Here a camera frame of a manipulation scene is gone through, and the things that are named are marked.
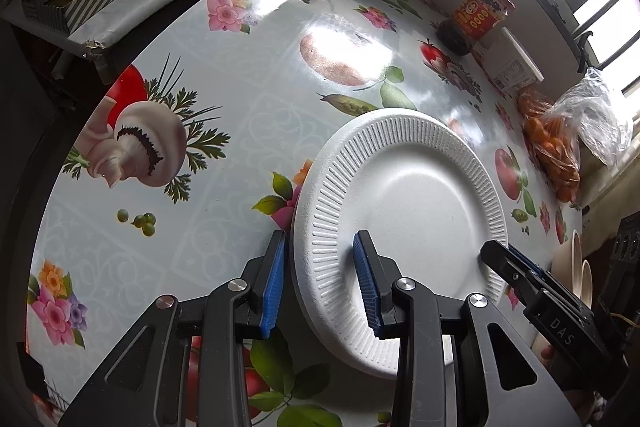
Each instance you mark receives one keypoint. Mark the white plastic tub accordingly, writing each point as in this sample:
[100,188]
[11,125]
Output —
[510,67]

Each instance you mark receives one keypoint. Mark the black power strip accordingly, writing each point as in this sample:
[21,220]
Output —
[625,242]

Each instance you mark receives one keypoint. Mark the printed vinyl tablecloth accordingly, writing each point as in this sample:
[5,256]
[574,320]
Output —
[225,72]

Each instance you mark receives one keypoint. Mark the plastic bag of oranges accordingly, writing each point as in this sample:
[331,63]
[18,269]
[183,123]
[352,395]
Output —
[550,147]

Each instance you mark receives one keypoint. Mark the large ribbed white foam plate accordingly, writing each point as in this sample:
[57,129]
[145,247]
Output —
[425,187]

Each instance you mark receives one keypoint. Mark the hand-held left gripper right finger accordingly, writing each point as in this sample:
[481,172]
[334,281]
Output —
[367,287]

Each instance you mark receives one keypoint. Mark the small beige paper bowl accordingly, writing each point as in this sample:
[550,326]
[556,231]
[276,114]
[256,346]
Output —
[587,284]

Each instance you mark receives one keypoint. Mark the red label sauce jar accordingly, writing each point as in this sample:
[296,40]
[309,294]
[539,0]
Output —
[480,14]

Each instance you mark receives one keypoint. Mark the large beige paper bowl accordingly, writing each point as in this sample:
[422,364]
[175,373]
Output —
[567,264]

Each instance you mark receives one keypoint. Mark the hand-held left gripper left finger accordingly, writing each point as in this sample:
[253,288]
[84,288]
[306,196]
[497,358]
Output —
[272,287]

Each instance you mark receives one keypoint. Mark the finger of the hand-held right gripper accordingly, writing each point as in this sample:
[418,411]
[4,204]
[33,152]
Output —
[537,269]
[500,259]

